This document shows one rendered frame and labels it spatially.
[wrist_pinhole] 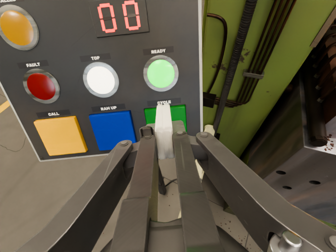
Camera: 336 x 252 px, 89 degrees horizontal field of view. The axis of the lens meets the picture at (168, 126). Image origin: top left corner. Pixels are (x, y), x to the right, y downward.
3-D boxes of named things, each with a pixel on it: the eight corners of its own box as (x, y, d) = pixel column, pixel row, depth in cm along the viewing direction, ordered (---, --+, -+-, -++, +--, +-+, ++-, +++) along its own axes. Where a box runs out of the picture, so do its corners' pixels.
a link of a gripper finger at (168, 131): (163, 129, 14) (172, 129, 14) (163, 103, 20) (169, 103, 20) (167, 159, 15) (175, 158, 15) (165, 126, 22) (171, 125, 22)
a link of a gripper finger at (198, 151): (174, 147, 13) (213, 143, 13) (170, 120, 17) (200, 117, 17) (175, 163, 13) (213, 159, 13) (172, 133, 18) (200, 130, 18)
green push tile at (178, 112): (187, 142, 33) (185, 106, 30) (149, 146, 33) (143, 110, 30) (186, 138, 35) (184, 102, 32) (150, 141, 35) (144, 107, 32)
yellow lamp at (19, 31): (32, 50, 25) (7, 19, 22) (10, 46, 26) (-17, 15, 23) (47, 39, 27) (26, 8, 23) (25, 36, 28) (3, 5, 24)
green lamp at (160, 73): (171, 92, 29) (170, 71, 25) (146, 87, 30) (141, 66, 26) (177, 80, 30) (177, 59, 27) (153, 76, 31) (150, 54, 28)
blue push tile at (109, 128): (136, 147, 34) (129, 111, 30) (99, 151, 34) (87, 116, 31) (138, 142, 35) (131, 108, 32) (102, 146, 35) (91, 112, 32)
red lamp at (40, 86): (54, 105, 29) (36, 85, 25) (33, 99, 30) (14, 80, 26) (66, 92, 30) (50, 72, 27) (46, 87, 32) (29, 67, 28)
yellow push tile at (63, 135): (86, 152, 34) (73, 117, 31) (49, 156, 34) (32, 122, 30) (90, 147, 36) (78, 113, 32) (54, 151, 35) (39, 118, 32)
